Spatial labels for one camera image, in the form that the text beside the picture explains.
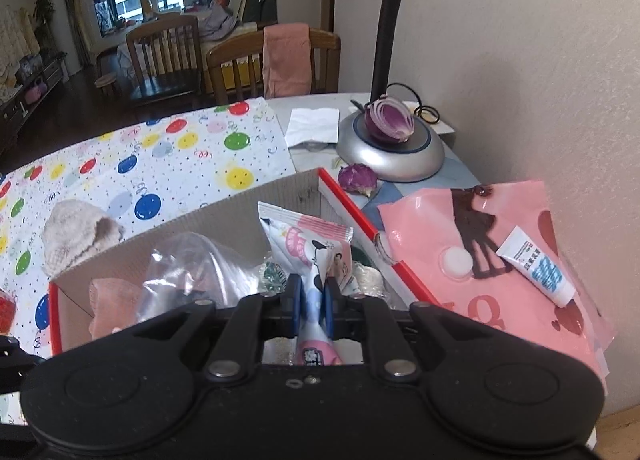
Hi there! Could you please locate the small wooden stool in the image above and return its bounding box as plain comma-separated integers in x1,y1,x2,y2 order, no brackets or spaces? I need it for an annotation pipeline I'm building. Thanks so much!
95,72,119,100

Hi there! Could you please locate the red cardboard box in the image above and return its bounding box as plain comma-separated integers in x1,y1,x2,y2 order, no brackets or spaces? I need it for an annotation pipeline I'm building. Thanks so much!
47,167,436,356

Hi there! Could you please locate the red onion piece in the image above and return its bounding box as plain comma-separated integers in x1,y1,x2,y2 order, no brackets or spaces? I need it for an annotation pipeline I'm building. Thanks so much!
338,163,378,198

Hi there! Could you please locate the grey desk lamp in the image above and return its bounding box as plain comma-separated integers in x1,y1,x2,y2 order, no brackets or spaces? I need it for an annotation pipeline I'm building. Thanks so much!
277,0,446,184

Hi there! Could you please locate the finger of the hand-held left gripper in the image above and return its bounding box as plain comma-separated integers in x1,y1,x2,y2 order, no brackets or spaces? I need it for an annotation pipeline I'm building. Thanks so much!
0,337,46,393

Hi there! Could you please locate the white paper napkin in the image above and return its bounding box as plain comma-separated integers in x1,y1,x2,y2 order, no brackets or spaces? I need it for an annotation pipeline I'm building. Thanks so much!
284,107,341,148

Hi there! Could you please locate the pink plastic bag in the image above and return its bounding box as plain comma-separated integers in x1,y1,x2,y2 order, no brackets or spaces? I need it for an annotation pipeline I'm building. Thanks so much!
376,180,617,393

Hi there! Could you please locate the low dark cabinet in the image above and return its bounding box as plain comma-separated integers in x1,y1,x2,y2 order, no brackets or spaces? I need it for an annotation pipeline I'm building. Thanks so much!
0,52,71,141

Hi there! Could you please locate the pink cloth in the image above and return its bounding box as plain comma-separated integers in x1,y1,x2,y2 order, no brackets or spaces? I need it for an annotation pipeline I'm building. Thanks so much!
87,277,146,341

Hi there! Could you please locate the halved red onion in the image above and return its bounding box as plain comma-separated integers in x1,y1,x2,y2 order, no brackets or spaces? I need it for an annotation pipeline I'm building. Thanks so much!
364,96,416,143

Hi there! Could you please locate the green printed packet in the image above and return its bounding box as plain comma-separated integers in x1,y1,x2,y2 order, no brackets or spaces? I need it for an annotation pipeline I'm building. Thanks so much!
257,260,288,293

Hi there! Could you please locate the black cable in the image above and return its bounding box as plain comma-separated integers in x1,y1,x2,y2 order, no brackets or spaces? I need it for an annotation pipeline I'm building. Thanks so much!
380,82,441,125

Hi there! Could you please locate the white tube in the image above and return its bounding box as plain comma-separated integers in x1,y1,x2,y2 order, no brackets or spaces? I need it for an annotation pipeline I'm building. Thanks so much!
496,227,578,309

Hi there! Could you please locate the clear plastic bag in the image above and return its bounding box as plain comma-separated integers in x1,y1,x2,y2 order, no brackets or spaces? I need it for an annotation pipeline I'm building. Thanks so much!
135,232,261,325

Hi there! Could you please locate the wooden chair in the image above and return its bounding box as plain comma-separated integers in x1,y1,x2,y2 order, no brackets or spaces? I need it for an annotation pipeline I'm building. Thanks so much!
125,14,203,108
206,28,342,105

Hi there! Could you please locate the balloon print tablecloth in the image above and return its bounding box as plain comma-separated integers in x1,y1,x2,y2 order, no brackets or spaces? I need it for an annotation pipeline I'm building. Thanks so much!
0,97,296,426

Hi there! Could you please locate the pink and white snack packet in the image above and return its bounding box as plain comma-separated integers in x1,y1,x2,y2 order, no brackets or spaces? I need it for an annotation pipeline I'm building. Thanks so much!
257,201,355,367

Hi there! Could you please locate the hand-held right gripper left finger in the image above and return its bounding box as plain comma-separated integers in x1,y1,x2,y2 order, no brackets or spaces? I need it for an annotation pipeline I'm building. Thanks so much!
122,274,306,381

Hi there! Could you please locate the beige cloth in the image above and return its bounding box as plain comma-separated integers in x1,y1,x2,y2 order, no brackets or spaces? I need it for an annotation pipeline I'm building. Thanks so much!
41,199,126,278

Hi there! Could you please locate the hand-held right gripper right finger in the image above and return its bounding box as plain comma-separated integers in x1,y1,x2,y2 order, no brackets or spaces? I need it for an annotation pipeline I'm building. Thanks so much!
322,277,506,383

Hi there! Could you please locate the pink towel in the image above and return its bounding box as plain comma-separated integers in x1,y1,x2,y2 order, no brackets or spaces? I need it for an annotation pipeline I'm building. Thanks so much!
262,23,313,99

